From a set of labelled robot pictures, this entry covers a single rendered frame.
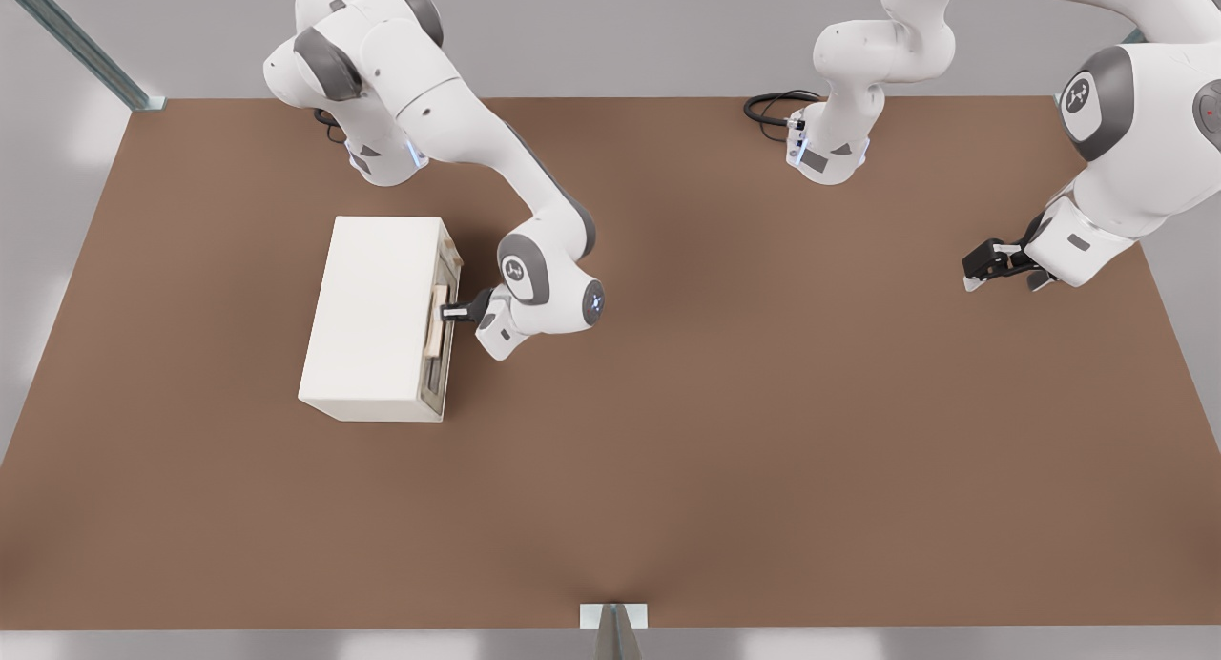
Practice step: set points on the white oven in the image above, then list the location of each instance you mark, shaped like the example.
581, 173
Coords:
382, 317

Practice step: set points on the silver frame post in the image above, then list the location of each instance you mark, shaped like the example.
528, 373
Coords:
1132, 36
612, 631
76, 40

